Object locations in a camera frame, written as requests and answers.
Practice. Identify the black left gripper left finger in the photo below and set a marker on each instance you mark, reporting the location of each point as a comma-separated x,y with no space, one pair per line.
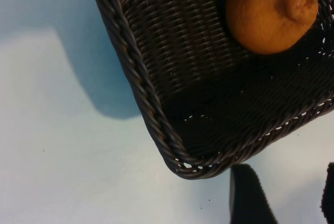
248,200

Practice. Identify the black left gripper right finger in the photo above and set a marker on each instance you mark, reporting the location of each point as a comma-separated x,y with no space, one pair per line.
329,198

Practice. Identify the dark brown wicker basket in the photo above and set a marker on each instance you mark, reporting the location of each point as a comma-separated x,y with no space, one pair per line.
195,77

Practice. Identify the orange fruit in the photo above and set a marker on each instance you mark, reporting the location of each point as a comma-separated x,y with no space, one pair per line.
261,17

